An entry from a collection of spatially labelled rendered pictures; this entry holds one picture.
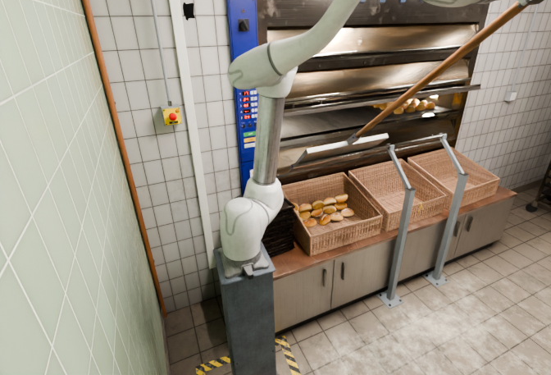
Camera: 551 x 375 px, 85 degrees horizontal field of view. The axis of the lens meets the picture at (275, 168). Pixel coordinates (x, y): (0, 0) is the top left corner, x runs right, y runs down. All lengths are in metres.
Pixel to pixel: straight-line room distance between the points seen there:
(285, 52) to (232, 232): 0.66
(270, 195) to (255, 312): 0.50
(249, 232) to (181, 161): 0.88
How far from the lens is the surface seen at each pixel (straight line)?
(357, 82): 2.28
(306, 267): 1.92
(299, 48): 0.90
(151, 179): 1.94
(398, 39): 2.47
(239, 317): 1.42
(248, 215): 1.15
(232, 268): 1.27
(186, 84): 1.79
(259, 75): 0.94
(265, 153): 1.20
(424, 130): 2.93
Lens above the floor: 1.88
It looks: 25 degrees down
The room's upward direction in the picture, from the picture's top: 1 degrees counter-clockwise
